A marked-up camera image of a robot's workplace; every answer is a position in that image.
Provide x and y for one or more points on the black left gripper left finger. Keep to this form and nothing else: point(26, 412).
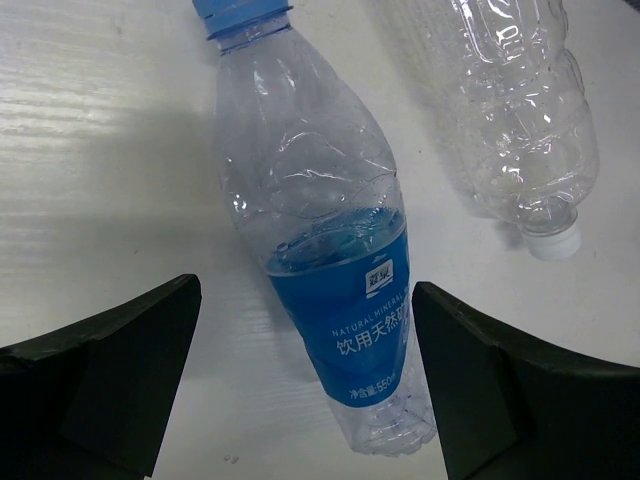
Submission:
point(92, 400)

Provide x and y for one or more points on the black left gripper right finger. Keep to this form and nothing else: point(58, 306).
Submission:
point(509, 405)

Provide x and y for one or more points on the clear unlabelled plastic bottle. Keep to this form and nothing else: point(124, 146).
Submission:
point(504, 101)

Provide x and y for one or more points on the blue label blue cap bottle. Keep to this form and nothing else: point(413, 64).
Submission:
point(311, 185)

